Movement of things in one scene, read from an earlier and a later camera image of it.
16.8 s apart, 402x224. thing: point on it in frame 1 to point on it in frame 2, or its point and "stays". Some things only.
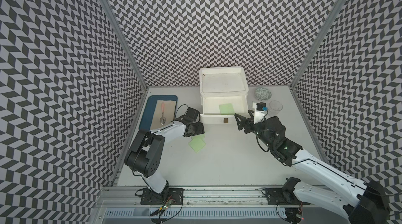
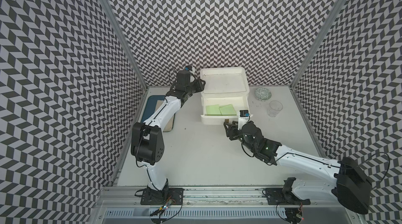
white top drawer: [221, 109] stays
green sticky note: [202, 136] to [213, 110]
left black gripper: [200, 129] to [200, 86]
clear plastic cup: [275, 107] stays
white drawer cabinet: [223, 86] stays
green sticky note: [226, 109] stays
